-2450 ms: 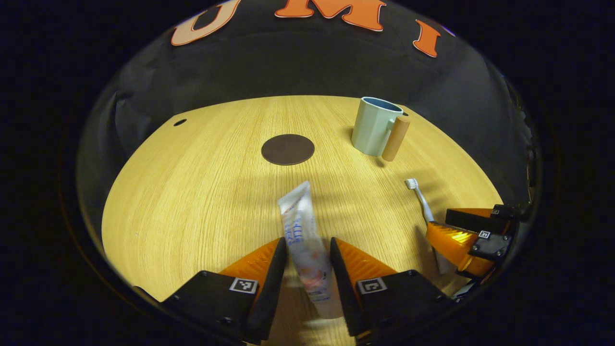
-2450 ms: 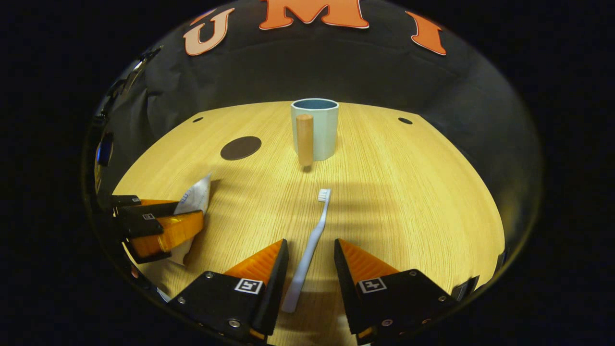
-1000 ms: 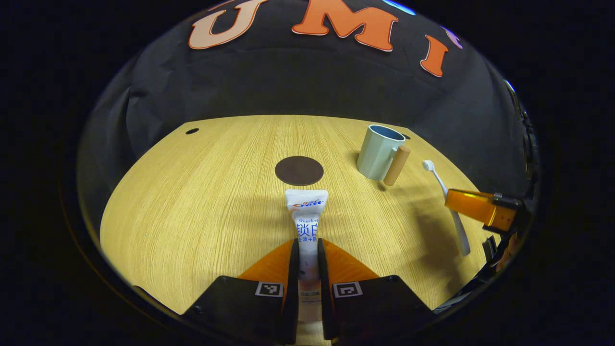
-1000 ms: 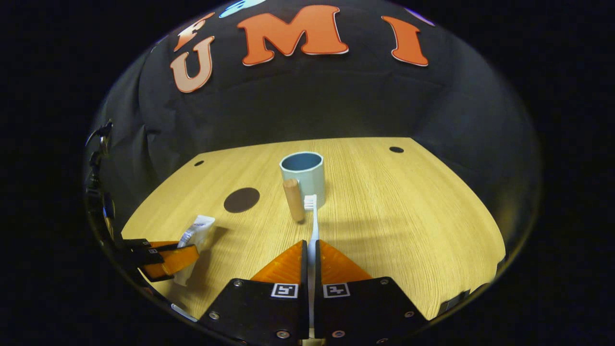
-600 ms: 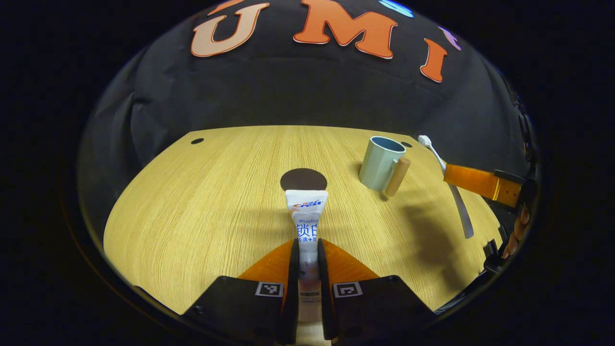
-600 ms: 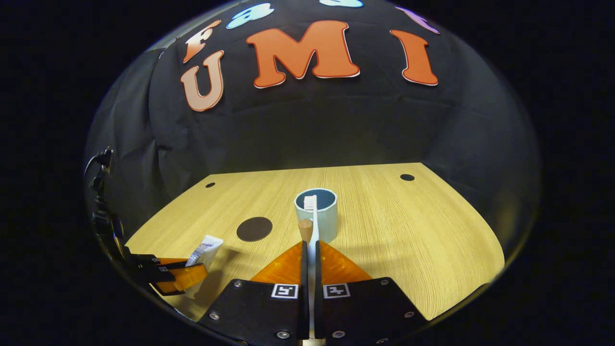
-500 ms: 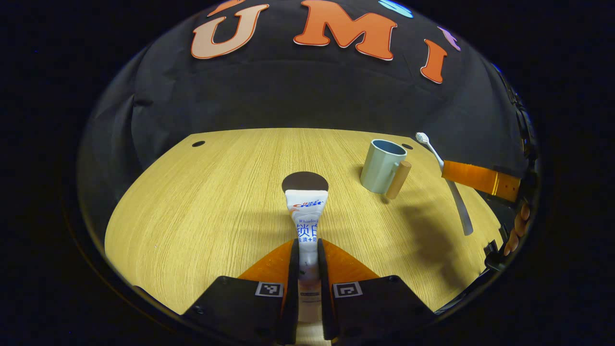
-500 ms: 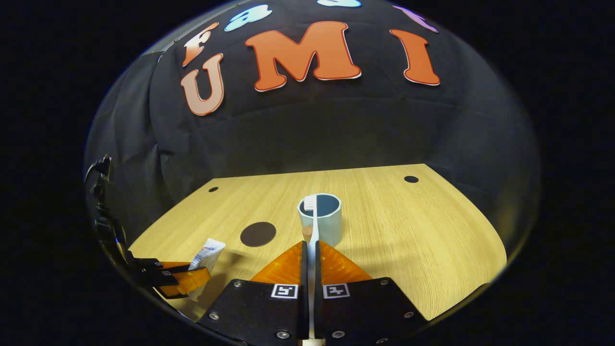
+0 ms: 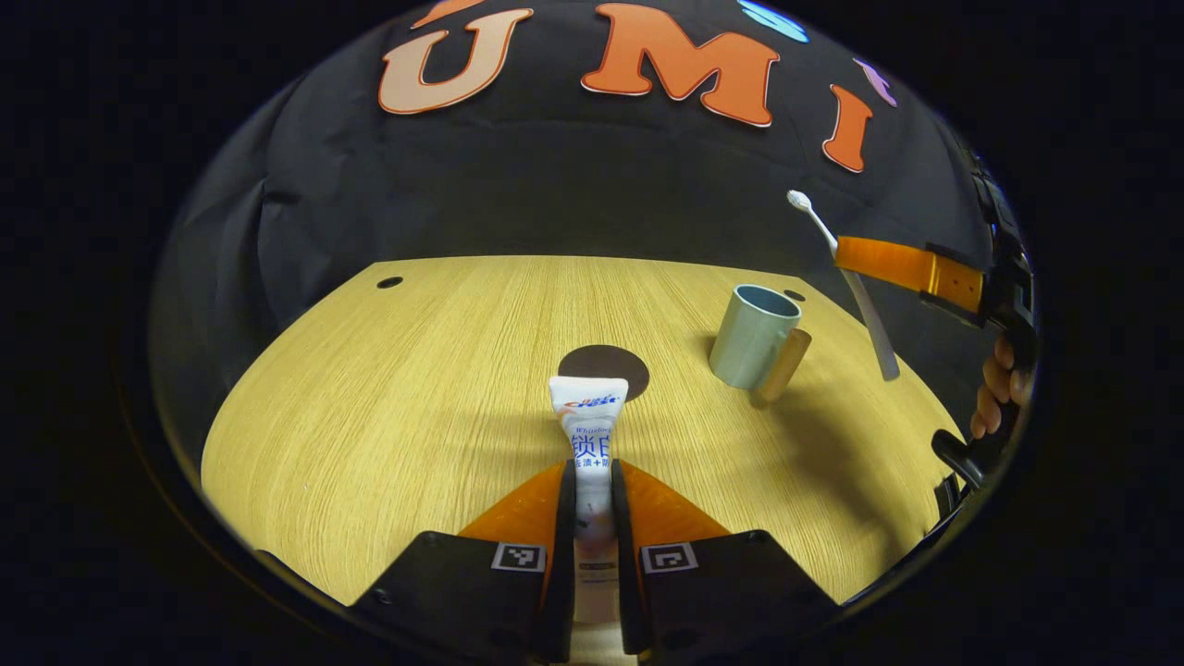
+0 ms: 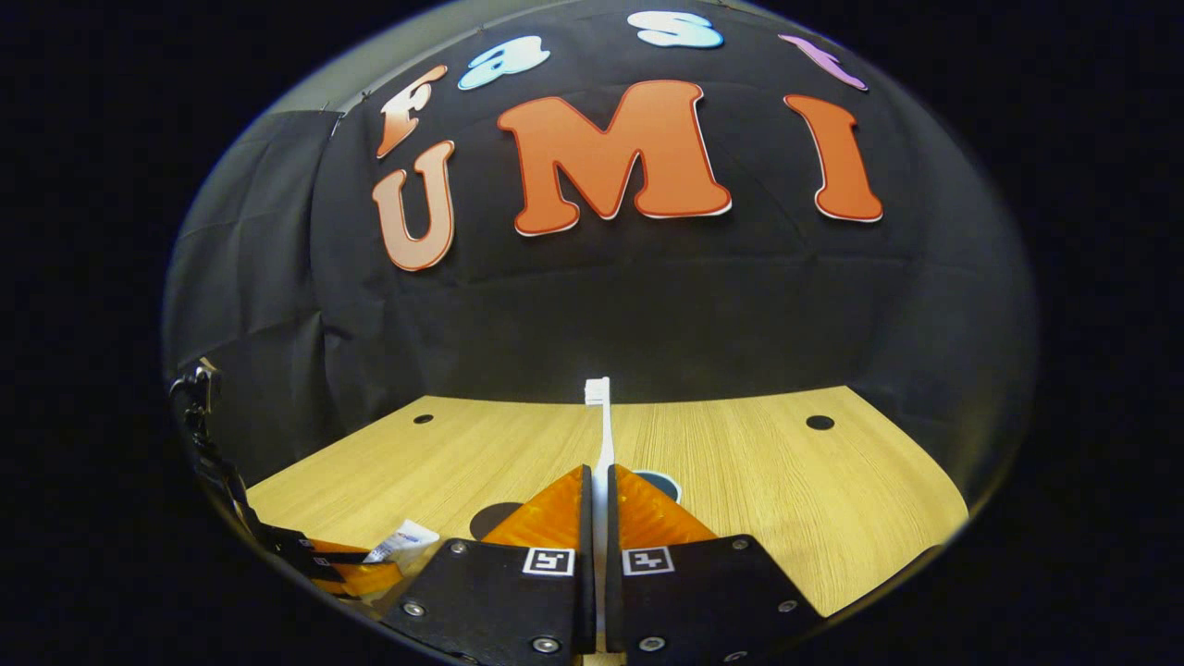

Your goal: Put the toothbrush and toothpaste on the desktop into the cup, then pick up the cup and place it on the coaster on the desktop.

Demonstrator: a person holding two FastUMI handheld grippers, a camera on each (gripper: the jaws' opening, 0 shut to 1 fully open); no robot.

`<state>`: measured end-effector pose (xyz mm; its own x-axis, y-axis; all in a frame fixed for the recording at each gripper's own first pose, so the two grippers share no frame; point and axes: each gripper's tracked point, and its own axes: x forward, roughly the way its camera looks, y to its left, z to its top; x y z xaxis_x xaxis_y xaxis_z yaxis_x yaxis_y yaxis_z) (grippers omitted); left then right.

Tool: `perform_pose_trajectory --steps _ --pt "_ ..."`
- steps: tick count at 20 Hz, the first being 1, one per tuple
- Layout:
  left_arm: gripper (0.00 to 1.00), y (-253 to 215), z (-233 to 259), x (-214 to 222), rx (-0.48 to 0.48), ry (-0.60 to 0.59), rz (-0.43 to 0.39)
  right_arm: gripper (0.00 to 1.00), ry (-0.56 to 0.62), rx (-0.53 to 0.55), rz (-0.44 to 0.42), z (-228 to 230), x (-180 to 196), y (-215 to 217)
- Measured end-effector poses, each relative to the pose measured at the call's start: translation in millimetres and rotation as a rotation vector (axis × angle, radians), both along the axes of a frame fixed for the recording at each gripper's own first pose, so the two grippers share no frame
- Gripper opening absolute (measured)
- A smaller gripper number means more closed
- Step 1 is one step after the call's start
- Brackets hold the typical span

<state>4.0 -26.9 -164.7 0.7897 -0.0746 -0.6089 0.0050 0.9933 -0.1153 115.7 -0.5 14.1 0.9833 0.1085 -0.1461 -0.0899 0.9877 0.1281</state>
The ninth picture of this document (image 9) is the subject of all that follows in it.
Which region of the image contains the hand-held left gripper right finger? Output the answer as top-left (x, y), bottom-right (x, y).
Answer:
top-left (609, 460), bottom-right (839, 663)

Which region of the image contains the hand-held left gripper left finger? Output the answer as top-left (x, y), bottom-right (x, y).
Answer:
top-left (356, 460), bottom-right (579, 665)

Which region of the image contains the white toothbrush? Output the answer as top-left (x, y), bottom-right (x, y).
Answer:
top-left (786, 190), bottom-right (901, 382)

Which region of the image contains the grey-blue cup with wooden handle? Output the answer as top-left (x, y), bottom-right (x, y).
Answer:
top-left (709, 284), bottom-right (813, 408)

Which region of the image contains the white toothpaste tube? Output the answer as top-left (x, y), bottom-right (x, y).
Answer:
top-left (549, 375), bottom-right (630, 630)

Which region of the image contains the dark round coaster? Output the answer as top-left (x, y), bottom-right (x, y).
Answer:
top-left (558, 345), bottom-right (650, 401)

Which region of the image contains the black backdrop cloth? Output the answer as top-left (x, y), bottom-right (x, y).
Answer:
top-left (148, 0), bottom-right (1009, 482)

